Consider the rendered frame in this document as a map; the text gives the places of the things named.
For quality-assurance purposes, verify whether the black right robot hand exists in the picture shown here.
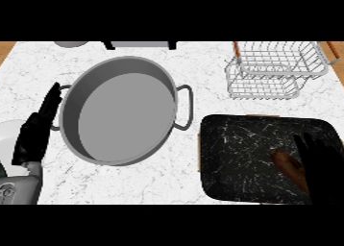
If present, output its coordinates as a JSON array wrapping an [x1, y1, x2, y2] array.
[[292, 132, 344, 206]]

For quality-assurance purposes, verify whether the black marble tray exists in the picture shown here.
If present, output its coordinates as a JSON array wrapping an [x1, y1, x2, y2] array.
[[198, 113, 344, 206]]

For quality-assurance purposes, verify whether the large grey metal pot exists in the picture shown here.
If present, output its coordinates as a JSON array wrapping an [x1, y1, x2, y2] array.
[[50, 55, 196, 167]]

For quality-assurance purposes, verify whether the grey appliance with black feet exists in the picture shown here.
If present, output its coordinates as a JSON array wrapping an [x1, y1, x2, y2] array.
[[102, 40, 179, 51]]

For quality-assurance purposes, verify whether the grey round object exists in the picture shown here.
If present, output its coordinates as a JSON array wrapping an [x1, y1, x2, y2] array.
[[53, 40, 90, 49]]

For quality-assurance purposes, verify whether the white round plate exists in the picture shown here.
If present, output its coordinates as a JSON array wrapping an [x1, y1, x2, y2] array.
[[0, 119, 28, 161]]

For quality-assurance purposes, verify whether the white wire tiered basket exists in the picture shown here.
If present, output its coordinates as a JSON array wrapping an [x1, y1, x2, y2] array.
[[224, 40, 344, 100]]

